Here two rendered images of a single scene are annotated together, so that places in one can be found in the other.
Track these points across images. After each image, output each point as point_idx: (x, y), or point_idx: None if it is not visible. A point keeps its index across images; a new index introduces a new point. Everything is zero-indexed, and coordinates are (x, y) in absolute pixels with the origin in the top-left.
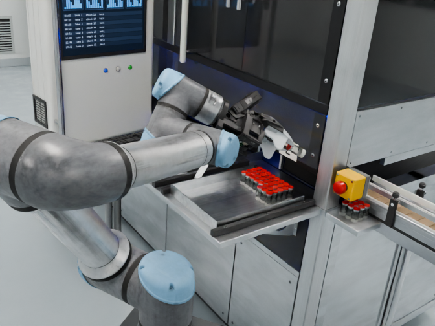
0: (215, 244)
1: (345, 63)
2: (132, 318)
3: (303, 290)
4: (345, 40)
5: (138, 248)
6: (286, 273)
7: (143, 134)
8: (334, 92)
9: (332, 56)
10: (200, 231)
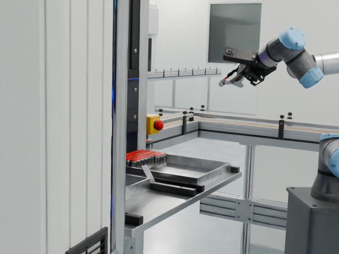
0: (240, 176)
1: (145, 32)
2: (330, 206)
3: (140, 240)
4: (144, 15)
5: (334, 143)
6: (127, 244)
7: (318, 70)
8: (142, 57)
9: (136, 29)
10: (232, 180)
